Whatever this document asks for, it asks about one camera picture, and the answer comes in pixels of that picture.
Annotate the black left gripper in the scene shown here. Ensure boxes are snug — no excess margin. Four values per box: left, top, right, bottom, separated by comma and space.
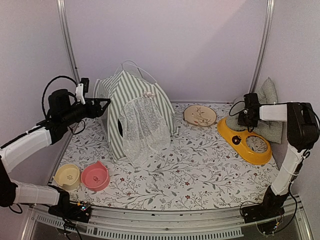
61, 97, 111, 126

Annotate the green striped pet tent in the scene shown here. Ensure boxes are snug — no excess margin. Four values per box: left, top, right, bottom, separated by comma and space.
93, 60, 179, 166

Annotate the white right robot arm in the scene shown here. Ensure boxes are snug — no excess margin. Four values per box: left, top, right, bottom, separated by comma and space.
238, 93, 320, 218

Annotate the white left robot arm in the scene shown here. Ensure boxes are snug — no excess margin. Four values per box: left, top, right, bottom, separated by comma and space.
0, 89, 111, 217

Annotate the yellow double pet bowl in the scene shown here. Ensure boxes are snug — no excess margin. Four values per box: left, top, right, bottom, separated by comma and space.
217, 117, 272, 165

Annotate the cream pet bowl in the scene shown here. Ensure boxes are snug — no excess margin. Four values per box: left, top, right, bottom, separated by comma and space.
53, 164, 81, 191

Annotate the pink pet bowl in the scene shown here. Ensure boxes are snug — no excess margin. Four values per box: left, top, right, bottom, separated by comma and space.
80, 160, 110, 192

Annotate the green checked cushion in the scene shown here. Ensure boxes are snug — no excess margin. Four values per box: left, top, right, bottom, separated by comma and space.
225, 77, 292, 145

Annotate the round wooden floral plate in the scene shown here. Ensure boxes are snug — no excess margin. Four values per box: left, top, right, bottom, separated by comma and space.
183, 104, 217, 128

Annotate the floral table mat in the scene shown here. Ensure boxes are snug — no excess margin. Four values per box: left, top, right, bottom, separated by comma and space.
60, 103, 279, 211

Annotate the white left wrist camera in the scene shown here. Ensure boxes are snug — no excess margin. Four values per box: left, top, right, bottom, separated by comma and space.
75, 77, 90, 105

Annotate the aluminium frame post right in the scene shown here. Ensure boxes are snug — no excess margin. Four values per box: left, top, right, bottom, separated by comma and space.
248, 0, 275, 93

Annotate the aluminium frame post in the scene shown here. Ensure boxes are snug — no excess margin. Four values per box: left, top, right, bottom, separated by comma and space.
56, 0, 81, 83
248, 0, 275, 93

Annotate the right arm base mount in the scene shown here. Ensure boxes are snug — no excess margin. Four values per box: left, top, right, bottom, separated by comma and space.
239, 204, 285, 224

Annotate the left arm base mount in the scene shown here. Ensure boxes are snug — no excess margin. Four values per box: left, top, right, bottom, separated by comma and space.
48, 191, 92, 223

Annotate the front aluminium rail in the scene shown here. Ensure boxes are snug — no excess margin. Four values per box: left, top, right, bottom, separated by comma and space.
21, 195, 316, 240

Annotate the aluminium frame post left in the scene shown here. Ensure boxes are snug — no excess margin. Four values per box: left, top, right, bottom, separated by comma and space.
56, 0, 81, 83

